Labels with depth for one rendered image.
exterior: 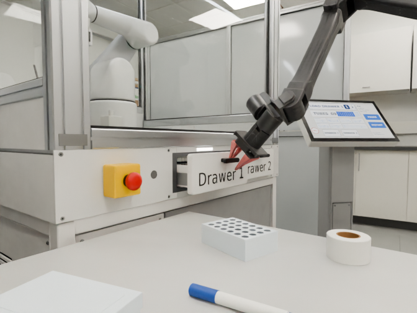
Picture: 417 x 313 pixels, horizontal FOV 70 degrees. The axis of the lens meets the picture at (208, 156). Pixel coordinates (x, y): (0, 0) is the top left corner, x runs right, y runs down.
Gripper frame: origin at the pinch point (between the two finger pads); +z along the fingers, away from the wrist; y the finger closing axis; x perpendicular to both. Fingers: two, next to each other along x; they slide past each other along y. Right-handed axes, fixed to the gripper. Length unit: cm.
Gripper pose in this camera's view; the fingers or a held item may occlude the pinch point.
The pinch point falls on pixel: (233, 163)
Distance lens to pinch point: 92.1
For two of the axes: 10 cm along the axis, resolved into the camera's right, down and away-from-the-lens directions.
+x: -6.0, 0.5, -8.0
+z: -5.4, 7.0, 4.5
